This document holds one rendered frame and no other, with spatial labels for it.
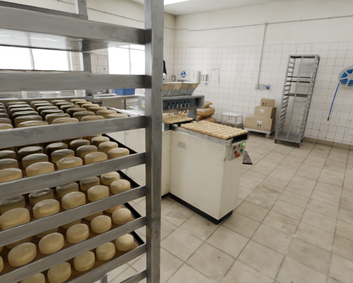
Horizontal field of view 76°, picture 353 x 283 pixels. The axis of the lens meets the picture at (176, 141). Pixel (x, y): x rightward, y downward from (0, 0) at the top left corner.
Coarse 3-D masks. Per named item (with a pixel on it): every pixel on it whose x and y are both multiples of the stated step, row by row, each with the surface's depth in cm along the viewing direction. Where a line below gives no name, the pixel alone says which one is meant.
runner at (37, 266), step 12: (144, 216) 60; (120, 228) 56; (132, 228) 58; (84, 240) 50; (96, 240) 52; (108, 240) 54; (60, 252) 47; (72, 252) 49; (84, 252) 51; (36, 264) 45; (48, 264) 46; (0, 276) 41; (12, 276) 43; (24, 276) 44
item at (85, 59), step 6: (78, 0) 74; (84, 0) 75; (78, 6) 74; (84, 6) 75; (78, 12) 75; (84, 12) 76; (84, 54) 79; (84, 60) 80; (90, 60) 81; (84, 66) 80; (90, 66) 81; (84, 90) 83; (90, 90) 84; (84, 96) 84; (102, 282) 110
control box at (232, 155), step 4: (244, 140) 211; (232, 144) 198; (236, 144) 200; (240, 144) 205; (232, 148) 196; (236, 148) 201; (240, 148) 207; (244, 148) 212; (228, 152) 199; (232, 152) 198; (240, 152) 209; (244, 152) 214; (228, 156) 200; (232, 156) 200; (236, 156) 204
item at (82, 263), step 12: (120, 240) 64; (132, 240) 64; (96, 252) 60; (108, 252) 60; (120, 252) 62; (60, 264) 55; (72, 264) 58; (84, 264) 56; (96, 264) 58; (36, 276) 52; (48, 276) 52; (60, 276) 52; (72, 276) 55
